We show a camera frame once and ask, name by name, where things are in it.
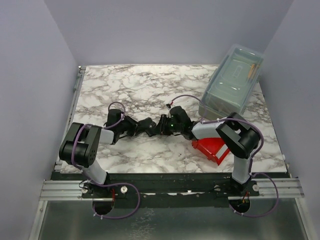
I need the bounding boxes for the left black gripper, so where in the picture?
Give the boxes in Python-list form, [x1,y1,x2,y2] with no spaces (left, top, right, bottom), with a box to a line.
[117,115,148,137]

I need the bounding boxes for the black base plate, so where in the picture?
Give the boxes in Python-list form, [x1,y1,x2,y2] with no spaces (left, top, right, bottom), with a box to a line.
[40,172,293,212]

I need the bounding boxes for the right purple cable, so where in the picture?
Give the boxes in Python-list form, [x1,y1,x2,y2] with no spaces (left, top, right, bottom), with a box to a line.
[165,95,280,218]

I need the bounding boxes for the clear plastic storage box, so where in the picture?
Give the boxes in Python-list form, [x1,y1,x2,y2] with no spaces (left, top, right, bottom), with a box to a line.
[198,44,265,120]

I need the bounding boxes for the black leather card holder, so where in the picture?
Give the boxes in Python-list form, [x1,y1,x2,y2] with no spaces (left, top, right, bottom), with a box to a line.
[136,117,157,137]

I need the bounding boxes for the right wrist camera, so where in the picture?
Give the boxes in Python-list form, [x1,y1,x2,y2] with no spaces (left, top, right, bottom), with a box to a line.
[169,106,192,129]

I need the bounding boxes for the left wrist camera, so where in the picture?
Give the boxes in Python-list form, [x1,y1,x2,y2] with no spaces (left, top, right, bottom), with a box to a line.
[104,108,125,130]

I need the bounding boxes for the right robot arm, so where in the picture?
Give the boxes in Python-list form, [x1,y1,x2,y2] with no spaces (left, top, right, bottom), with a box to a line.
[154,112,263,196]

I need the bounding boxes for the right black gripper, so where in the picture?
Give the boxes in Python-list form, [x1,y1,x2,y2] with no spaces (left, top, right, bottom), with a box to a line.
[152,115,183,137]

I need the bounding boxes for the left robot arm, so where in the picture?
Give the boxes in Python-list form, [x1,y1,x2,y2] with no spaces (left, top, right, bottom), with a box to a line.
[58,114,138,198]

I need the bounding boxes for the red plastic bin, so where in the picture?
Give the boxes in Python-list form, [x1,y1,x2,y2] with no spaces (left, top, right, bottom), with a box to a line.
[191,137,230,166]

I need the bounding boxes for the aluminium mounting rail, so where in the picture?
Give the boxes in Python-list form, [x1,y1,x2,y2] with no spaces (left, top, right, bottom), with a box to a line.
[40,178,305,201]

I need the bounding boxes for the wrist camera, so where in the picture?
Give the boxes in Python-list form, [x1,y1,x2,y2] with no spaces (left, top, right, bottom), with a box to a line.
[169,106,192,129]
[104,108,125,130]

